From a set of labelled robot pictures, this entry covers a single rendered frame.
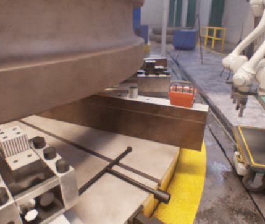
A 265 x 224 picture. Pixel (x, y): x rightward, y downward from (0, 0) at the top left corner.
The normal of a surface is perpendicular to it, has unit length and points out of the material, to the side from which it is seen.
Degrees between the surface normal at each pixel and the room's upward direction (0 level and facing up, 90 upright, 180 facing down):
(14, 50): 62
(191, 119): 90
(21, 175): 90
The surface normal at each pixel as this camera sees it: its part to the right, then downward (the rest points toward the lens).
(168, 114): -0.39, 0.37
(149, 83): 0.00, 0.41
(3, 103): 0.70, 0.29
